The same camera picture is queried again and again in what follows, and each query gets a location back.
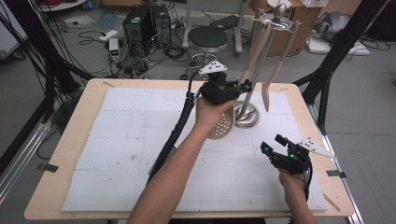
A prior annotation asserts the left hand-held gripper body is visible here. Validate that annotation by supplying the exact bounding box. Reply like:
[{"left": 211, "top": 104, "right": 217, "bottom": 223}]
[{"left": 198, "top": 60, "right": 244, "bottom": 105}]

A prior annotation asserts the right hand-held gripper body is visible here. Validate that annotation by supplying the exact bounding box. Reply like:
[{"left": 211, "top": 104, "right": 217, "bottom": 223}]
[{"left": 268, "top": 136, "right": 339, "bottom": 175}]

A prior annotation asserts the metal utensil stand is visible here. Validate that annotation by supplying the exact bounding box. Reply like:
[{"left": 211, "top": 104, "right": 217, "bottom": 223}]
[{"left": 233, "top": 2, "right": 302, "bottom": 129}]

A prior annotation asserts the beige slotted skimmer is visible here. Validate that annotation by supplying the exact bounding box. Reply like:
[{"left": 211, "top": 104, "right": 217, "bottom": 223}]
[{"left": 206, "top": 10, "right": 273, "bottom": 141}]

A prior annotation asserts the beige spatula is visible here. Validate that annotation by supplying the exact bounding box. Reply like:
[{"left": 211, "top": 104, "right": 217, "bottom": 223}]
[{"left": 261, "top": 20, "right": 303, "bottom": 114}]

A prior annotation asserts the person's right hand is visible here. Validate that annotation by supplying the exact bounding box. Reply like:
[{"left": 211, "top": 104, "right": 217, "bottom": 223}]
[{"left": 277, "top": 167, "right": 307, "bottom": 195}]

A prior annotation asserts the person's left hand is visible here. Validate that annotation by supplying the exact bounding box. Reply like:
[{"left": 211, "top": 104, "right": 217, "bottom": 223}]
[{"left": 194, "top": 96, "right": 237, "bottom": 133}]

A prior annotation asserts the black tape piece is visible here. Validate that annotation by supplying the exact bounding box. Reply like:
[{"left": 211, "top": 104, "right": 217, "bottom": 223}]
[
  {"left": 326, "top": 170, "right": 347, "bottom": 179},
  {"left": 36, "top": 162, "right": 60, "bottom": 174}
]

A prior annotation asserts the black round stool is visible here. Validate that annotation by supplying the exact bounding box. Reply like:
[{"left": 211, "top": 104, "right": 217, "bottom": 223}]
[{"left": 180, "top": 25, "right": 230, "bottom": 80}]

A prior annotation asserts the black flat device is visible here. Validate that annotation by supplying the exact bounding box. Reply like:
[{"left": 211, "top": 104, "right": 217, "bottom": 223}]
[{"left": 209, "top": 14, "right": 240, "bottom": 30}]

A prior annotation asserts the printed cardboard box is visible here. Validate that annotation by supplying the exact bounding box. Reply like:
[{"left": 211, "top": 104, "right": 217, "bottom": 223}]
[{"left": 248, "top": 0, "right": 316, "bottom": 57}]

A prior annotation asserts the dark grey computer tower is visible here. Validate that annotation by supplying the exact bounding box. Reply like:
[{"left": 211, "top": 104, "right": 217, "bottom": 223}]
[{"left": 150, "top": 3, "right": 172, "bottom": 48}]

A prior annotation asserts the black computer tower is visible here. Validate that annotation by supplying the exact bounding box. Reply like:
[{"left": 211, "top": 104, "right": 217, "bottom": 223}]
[{"left": 121, "top": 5, "right": 156, "bottom": 59}]

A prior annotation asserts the white flat board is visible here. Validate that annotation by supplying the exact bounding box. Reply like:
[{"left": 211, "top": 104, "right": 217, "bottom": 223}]
[{"left": 306, "top": 36, "right": 372, "bottom": 57}]

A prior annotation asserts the grey rounded device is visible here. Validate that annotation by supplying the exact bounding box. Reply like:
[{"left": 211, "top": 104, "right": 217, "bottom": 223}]
[{"left": 312, "top": 10, "right": 351, "bottom": 36}]

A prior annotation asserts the white foam mat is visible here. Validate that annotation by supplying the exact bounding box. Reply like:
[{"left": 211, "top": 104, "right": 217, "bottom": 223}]
[{"left": 61, "top": 86, "right": 330, "bottom": 213}]

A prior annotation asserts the small white device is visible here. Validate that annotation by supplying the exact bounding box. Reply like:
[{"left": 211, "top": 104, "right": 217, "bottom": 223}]
[{"left": 107, "top": 37, "right": 120, "bottom": 63}]

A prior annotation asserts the white power strip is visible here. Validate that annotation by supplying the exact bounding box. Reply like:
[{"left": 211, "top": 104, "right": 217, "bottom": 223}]
[{"left": 98, "top": 29, "right": 120, "bottom": 42}]

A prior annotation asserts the round white tabletop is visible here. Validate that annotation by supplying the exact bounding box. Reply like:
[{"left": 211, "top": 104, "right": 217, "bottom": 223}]
[{"left": 38, "top": 0, "right": 88, "bottom": 13}]

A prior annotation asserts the thin black cable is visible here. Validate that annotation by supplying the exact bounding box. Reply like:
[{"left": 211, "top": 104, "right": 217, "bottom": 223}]
[{"left": 300, "top": 155, "right": 314, "bottom": 202}]

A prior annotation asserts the black cable bundle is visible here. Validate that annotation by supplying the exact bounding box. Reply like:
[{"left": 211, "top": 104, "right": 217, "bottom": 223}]
[{"left": 163, "top": 46, "right": 191, "bottom": 63}]

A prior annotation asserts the black sleeved cable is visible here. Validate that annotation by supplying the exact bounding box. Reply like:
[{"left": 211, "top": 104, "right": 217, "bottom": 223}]
[{"left": 146, "top": 69, "right": 204, "bottom": 185}]

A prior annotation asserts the aluminium rail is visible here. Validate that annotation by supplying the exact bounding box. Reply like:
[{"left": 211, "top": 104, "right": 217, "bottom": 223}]
[
  {"left": 306, "top": 104, "right": 365, "bottom": 224},
  {"left": 0, "top": 119, "right": 52, "bottom": 203}
]

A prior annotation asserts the black metal frame post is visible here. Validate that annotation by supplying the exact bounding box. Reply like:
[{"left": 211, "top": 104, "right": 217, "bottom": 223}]
[
  {"left": 0, "top": 0, "right": 94, "bottom": 125},
  {"left": 292, "top": 0, "right": 390, "bottom": 134}
]

